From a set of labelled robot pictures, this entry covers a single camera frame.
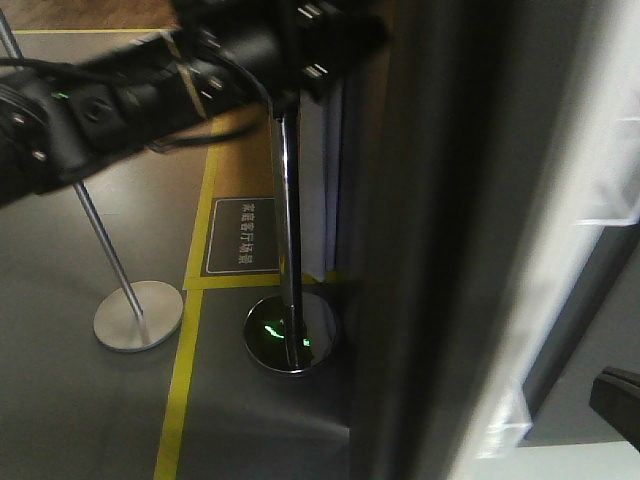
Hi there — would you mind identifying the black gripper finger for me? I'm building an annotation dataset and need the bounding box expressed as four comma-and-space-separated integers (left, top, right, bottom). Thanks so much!
589, 367, 639, 443

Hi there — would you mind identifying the fridge door with bins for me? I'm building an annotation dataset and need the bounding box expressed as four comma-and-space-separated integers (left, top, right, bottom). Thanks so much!
350, 1, 639, 479

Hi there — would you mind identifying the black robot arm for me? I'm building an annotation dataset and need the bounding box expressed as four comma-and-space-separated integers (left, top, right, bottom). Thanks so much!
1, 1, 389, 205

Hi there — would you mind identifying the dark floor sign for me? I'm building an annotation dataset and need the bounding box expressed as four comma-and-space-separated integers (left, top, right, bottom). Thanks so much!
201, 197, 278, 277

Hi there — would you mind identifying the chrome stanchion post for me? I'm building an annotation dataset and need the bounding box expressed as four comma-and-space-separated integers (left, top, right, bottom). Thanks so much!
243, 101, 340, 376

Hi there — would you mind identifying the silver stanchion post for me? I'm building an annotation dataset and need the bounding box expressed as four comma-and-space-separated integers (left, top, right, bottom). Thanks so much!
1, 20, 183, 352

